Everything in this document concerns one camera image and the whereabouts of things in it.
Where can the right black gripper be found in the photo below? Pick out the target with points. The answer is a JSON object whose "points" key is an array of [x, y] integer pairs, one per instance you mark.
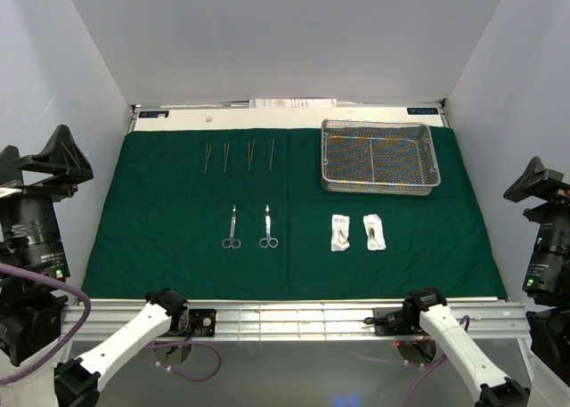
{"points": [[531, 181]]}

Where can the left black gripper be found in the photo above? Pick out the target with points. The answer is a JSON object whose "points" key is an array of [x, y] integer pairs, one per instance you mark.
{"points": [[61, 153]]}

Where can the steel tweezers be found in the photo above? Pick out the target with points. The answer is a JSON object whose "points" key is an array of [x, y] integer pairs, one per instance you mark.
{"points": [[207, 157], [271, 145], [227, 148], [251, 150]]}

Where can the green surgical cloth wrap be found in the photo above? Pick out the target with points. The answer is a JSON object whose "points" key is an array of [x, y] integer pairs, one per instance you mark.
{"points": [[163, 223]]}

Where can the plastic packet black yellow part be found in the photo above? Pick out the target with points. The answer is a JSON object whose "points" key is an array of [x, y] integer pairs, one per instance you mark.
{"points": [[374, 231]]}

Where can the metal mesh instrument tray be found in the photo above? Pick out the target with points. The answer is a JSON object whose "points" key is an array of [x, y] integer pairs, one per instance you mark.
{"points": [[378, 158]]}

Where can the plastic packet printed label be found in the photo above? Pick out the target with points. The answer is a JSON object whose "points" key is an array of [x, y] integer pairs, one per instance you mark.
{"points": [[340, 226]]}

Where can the steel surgical scissors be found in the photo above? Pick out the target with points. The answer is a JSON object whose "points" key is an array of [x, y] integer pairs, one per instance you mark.
{"points": [[268, 241]]}

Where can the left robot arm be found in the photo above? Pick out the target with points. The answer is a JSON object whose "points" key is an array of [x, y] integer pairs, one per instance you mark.
{"points": [[40, 311]]}

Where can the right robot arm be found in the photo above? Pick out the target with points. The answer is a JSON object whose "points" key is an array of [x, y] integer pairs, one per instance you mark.
{"points": [[546, 282]]}

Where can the left blue label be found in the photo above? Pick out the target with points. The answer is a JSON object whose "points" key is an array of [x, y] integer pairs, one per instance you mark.
{"points": [[153, 114]]}

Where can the blue label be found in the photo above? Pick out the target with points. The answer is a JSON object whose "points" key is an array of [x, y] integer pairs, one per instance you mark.
{"points": [[153, 114], [422, 111]]}

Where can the right blue label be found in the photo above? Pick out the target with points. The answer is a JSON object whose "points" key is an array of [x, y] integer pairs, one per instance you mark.
{"points": [[422, 111]]}

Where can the white paper sheet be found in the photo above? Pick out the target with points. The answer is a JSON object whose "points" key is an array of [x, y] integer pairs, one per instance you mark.
{"points": [[292, 103]]}

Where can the aluminium front rail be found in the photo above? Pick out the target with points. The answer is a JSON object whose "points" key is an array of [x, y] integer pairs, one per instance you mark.
{"points": [[249, 321]]}

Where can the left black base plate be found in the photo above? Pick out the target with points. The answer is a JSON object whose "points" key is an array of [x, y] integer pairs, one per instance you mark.
{"points": [[201, 323]]}

